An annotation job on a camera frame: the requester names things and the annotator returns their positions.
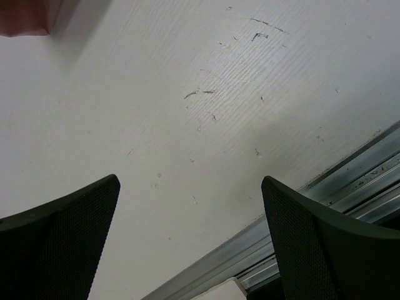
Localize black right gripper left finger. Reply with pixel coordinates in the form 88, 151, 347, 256
1, 174, 121, 299

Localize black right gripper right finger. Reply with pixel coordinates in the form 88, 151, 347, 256
261, 176, 399, 299

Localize pink trousers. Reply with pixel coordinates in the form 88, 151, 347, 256
0, 0, 62, 38

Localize aluminium table edge rail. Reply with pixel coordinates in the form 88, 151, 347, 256
148, 124, 399, 299

